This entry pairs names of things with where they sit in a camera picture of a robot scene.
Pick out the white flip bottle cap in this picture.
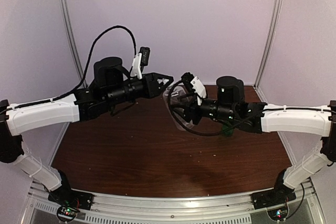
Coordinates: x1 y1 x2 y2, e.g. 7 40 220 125
158 78 169 85

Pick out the aluminium corner post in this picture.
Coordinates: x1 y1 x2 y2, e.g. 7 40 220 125
254 0 284 90

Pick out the green plastic bottle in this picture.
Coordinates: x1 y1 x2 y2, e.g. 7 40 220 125
221 125 234 137

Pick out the clear plastic bottle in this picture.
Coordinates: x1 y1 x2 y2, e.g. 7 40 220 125
162 84 194 131

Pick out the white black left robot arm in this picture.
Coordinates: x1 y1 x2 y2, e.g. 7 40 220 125
1 55 174 205

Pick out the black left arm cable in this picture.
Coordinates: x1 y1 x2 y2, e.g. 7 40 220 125
7 26 139 111

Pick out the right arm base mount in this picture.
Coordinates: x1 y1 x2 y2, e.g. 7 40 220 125
251 169 296 222

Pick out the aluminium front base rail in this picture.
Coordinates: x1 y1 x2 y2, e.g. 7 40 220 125
18 180 327 223

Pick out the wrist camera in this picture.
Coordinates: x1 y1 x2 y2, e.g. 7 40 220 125
130 47 150 79
181 72 207 105

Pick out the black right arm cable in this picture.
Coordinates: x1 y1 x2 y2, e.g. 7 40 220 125
167 78 265 137

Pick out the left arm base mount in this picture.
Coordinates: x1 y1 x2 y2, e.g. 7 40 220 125
44 170 93 223

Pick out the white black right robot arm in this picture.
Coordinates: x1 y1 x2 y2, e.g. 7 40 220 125
154 72 335 204

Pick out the left aluminium frame post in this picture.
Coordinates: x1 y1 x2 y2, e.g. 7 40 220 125
59 0 83 80

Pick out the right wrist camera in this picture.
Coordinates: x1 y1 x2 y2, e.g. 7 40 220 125
181 72 207 105

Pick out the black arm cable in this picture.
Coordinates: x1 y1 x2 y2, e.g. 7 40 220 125
7 26 139 111
167 78 265 137

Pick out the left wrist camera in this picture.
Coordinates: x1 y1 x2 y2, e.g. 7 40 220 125
130 47 150 79

